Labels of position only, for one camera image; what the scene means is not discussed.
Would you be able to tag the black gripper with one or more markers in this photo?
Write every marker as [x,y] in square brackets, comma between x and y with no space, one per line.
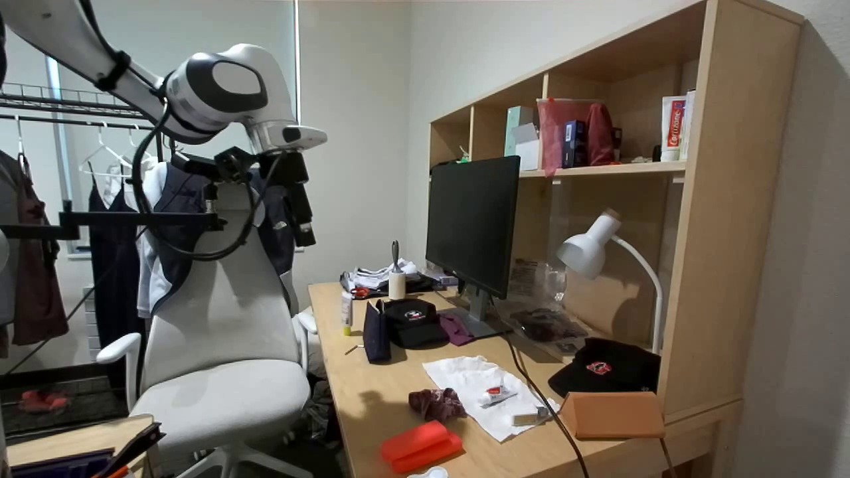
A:
[283,188]

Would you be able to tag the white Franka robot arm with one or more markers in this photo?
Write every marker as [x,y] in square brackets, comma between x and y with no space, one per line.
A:
[214,88]

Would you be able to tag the white desk lamp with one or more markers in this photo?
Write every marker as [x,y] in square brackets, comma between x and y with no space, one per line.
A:
[586,248]

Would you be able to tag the small white roll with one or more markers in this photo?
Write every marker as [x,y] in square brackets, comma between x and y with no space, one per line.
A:
[397,286]

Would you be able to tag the white office chair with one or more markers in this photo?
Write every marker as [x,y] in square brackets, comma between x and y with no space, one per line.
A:
[221,321]

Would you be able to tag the navy jacket with white shirt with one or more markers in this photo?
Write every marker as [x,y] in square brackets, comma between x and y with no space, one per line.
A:
[181,223]

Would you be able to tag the small dark pen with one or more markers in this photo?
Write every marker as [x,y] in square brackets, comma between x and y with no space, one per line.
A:
[351,349]

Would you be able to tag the navy star-print pouch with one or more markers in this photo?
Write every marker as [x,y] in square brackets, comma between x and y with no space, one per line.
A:
[375,337]

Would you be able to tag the black cap with white lettering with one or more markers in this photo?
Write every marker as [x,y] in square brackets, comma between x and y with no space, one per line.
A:
[416,322]

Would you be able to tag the black computer monitor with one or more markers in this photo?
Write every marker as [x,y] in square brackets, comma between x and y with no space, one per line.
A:
[472,223]

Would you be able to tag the purple flat item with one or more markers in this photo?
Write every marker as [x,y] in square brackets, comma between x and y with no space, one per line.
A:
[456,331]

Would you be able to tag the navy hanging garment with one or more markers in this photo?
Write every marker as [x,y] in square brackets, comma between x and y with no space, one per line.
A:
[114,266]

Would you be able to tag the dark maroon cloth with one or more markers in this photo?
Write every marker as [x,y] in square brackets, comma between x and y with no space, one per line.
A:
[436,404]

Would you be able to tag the teal box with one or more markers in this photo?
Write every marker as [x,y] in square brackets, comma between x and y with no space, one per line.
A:
[514,123]

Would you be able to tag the plain white box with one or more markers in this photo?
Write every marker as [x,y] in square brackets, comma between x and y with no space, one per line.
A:
[529,153]

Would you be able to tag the red plastic case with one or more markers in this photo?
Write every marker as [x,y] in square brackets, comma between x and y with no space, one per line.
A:
[424,448]

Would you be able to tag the maroon hanging garment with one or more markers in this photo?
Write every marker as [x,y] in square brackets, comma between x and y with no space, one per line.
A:
[36,266]

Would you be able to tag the metal clothes rack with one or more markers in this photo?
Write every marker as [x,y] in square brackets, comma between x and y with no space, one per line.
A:
[55,115]

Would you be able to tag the red bag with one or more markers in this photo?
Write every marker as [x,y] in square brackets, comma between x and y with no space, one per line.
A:
[567,130]

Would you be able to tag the small grey packet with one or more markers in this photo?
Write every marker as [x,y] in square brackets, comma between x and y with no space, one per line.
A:
[531,416]

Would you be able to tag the black tray with red object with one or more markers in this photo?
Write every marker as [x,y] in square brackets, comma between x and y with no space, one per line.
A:
[55,402]

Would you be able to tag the wooden side table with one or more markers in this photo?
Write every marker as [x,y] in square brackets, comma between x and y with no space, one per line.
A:
[80,439]

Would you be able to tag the black cap with red patch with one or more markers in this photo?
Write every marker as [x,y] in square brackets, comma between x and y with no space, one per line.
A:
[606,365]

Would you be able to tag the tan cardboard box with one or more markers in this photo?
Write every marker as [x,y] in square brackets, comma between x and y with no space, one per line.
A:
[611,416]

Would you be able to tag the white box with red print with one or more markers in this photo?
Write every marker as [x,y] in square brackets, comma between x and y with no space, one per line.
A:
[676,130]

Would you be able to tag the wooden shelf hutch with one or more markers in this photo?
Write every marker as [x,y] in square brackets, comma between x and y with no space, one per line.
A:
[725,223]

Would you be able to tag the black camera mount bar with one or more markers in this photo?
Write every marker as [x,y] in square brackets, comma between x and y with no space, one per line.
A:
[133,220]

